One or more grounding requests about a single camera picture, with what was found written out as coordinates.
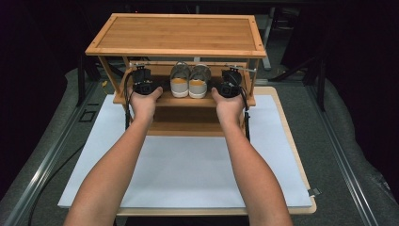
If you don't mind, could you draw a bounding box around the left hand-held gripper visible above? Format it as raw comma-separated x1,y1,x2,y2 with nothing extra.
129,63,157,96

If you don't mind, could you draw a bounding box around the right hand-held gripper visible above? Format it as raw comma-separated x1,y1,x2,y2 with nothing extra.
215,64,258,99

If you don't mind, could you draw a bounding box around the beige canvas shoe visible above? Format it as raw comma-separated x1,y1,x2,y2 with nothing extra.
169,61,191,99
188,63,212,100

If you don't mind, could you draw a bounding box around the wooden shoe rack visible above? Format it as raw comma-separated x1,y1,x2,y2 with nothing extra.
85,12,267,137

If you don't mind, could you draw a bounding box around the person's left hand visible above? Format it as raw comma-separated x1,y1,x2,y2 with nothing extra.
127,86,165,124

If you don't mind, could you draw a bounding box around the person's right hand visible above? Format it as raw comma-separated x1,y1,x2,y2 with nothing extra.
210,87,247,127

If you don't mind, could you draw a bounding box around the white metal stand leg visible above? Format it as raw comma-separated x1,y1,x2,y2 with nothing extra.
261,14,275,72

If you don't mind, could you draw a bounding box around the black metal stand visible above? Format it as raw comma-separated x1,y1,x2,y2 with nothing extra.
315,53,327,111
75,54,88,108

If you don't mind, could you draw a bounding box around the wooden table board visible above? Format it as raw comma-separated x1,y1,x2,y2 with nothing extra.
115,86,317,218

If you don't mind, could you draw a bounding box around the white table sheet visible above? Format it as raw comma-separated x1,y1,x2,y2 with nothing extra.
57,93,313,209

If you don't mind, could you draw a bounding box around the small metal clip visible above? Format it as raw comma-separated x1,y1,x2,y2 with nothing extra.
307,186,323,198

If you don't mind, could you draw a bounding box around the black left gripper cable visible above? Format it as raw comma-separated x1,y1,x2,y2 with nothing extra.
123,73,134,131

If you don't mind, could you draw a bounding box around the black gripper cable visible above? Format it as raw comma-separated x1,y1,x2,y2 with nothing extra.
123,73,134,131
238,86,252,143

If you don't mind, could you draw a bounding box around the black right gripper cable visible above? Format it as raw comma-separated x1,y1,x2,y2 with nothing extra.
238,86,252,143

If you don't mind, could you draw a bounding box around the black floor cable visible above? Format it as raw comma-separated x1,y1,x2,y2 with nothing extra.
27,141,88,226

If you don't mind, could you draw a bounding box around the metal floor rail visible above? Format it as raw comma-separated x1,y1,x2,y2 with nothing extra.
2,80,105,226
304,84,381,226

